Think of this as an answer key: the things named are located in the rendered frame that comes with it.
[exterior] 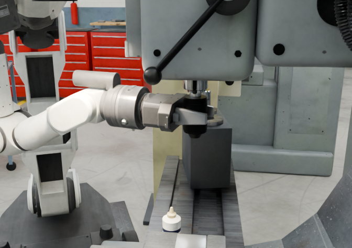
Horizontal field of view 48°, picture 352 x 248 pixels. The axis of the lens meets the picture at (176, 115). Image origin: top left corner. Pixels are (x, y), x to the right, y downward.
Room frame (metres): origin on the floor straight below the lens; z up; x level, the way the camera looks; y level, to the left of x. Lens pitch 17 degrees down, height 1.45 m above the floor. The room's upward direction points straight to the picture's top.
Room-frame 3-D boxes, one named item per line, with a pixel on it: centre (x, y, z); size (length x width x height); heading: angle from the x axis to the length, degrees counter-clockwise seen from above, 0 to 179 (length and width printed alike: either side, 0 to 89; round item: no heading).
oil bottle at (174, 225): (0.77, 0.01, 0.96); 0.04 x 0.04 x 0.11
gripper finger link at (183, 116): (0.72, -0.03, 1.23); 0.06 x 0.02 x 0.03; 70
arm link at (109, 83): (0.82, 0.15, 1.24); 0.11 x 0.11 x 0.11; 70
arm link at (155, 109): (0.78, 0.05, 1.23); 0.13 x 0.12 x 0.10; 160
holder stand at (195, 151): (1.18, -0.09, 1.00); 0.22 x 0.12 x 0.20; 5
